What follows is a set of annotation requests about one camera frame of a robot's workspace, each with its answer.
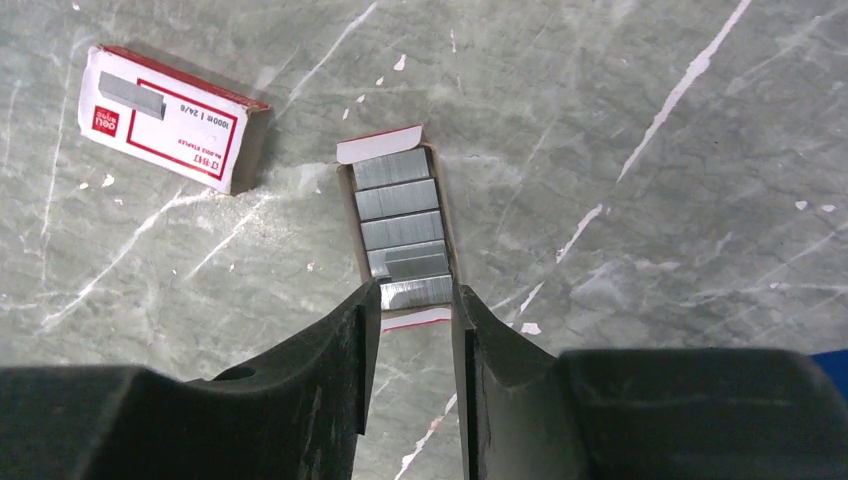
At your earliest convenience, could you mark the grey staple strip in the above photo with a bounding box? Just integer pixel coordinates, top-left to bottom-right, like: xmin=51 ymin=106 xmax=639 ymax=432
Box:
xmin=385 ymin=248 xmax=450 ymax=281

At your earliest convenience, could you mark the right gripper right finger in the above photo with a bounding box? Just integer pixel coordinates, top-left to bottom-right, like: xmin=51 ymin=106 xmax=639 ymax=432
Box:
xmin=452 ymin=284 xmax=847 ymax=479

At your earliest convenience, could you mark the staple box tray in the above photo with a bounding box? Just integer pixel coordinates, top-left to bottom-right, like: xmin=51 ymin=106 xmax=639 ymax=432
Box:
xmin=335 ymin=124 xmax=461 ymax=331

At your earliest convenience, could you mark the red white staple box sleeve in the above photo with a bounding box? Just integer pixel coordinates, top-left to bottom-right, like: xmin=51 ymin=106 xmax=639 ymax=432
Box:
xmin=77 ymin=44 xmax=272 ymax=196

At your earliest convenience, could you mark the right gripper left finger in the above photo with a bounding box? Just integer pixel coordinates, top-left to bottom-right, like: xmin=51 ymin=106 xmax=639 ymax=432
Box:
xmin=1 ymin=281 xmax=381 ymax=479

